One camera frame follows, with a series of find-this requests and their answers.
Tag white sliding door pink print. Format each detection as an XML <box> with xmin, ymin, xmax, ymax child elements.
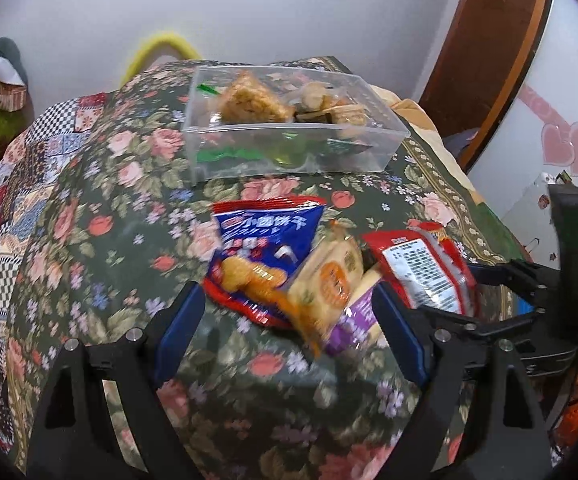
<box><xmin>469</xmin><ymin>0</ymin><xmax>578</xmax><ymax>241</ymax></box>

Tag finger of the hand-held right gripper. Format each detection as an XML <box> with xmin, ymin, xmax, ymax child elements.
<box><xmin>419</xmin><ymin>305</ymin><xmax>544</xmax><ymax>341</ymax></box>
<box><xmin>471</xmin><ymin>258</ymin><xmax>552</xmax><ymax>311</ymax></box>

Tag round cookie packet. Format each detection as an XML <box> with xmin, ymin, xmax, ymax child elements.
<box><xmin>276</xmin><ymin>227</ymin><xmax>366</xmax><ymax>359</ymax></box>

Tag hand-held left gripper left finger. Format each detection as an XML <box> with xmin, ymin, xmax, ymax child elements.
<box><xmin>26</xmin><ymin>280</ymin><xmax>207</xmax><ymax>480</ymax></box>

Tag small green labelled packet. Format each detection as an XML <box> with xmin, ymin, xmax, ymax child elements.
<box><xmin>324</xmin><ymin>137</ymin><xmax>375</xmax><ymax>159</ymax></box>

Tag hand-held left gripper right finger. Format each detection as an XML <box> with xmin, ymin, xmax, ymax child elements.
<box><xmin>373</xmin><ymin>281</ymin><xmax>554</xmax><ymax>480</ymax></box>

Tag white sticker-covered cabinet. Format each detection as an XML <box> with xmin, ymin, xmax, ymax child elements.
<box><xmin>499</xmin><ymin>172</ymin><xmax>562</xmax><ymax>262</ymax></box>

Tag dark floral blanket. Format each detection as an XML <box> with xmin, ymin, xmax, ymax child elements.
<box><xmin>6</xmin><ymin>55</ymin><xmax>520</xmax><ymax>480</ymax></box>

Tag red snack packet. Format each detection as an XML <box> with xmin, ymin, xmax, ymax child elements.
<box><xmin>361</xmin><ymin>224</ymin><xmax>480</xmax><ymax>317</ymax></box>

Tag clear plastic box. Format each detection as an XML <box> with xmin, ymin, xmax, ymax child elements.
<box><xmin>183</xmin><ymin>64</ymin><xmax>412</xmax><ymax>184</ymax></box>

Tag grey-green chair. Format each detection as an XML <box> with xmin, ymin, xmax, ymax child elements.
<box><xmin>0</xmin><ymin>36</ymin><xmax>30</xmax><ymax>92</ymax></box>

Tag blue biscuit packet red edges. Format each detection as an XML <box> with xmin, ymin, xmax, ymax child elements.
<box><xmin>203</xmin><ymin>196</ymin><xmax>328</xmax><ymax>330</ymax></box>

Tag green-edged bread packet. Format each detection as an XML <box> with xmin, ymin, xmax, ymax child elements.
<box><xmin>196</xmin><ymin>147</ymin><xmax>266</xmax><ymax>166</ymax></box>

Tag green jelly cup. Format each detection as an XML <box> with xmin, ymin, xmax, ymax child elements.
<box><xmin>274</xmin><ymin>132</ymin><xmax>316</xmax><ymax>169</ymax></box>

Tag yellow foam tube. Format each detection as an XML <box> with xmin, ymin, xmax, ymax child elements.
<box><xmin>117</xmin><ymin>30</ymin><xmax>201</xmax><ymax>89</ymax></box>

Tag snacks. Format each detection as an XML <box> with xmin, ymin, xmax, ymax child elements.
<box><xmin>216</xmin><ymin>71</ymin><xmax>296</xmax><ymax>124</ymax></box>

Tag cream quilt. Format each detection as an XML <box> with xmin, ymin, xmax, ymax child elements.
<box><xmin>369</xmin><ymin>85</ymin><xmax>476</xmax><ymax>162</ymax></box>

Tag golden cake packet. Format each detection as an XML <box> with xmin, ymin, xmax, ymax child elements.
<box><xmin>326</xmin><ymin>100</ymin><xmax>370</xmax><ymax>129</ymax></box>

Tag purple snack packet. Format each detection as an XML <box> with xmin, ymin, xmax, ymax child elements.
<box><xmin>321</xmin><ymin>267</ymin><xmax>388</xmax><ymax>357</ymax></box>

